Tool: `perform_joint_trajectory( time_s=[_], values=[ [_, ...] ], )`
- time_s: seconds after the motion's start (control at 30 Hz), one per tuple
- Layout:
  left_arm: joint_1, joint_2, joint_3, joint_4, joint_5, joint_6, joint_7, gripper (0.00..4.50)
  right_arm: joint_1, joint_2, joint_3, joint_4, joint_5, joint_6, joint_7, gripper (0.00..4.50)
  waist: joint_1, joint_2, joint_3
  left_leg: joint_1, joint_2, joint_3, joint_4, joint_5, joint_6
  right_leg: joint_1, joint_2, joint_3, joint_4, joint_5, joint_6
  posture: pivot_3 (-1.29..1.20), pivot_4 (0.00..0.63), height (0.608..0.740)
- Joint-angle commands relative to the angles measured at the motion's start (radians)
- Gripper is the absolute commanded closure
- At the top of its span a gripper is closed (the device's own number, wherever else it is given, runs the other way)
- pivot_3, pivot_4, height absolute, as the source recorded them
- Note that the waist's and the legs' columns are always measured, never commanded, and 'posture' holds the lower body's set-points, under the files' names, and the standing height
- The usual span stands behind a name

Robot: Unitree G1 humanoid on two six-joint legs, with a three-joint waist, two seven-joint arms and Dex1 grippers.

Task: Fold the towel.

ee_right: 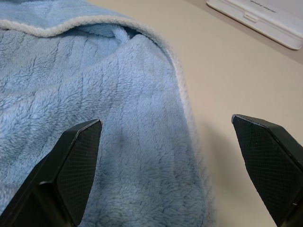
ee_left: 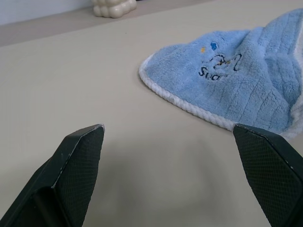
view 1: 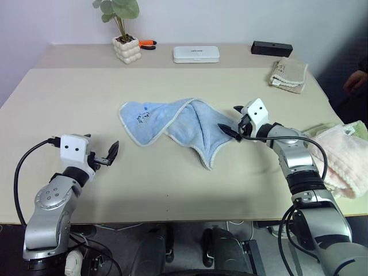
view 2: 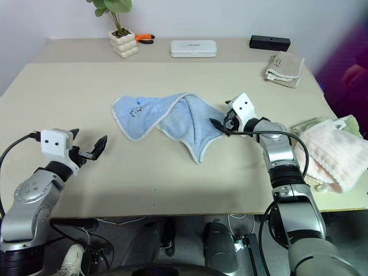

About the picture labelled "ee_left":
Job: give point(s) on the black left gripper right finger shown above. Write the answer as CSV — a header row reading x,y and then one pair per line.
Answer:
x,y
270,170

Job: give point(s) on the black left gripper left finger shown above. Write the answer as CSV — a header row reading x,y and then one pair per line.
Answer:
x,y
71,175

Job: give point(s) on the light blue embroidered towel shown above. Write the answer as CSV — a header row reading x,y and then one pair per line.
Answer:
x,y
239,85

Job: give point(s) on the cream bubble-shaped ceramic object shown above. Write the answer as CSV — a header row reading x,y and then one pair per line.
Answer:
x,y
113,8

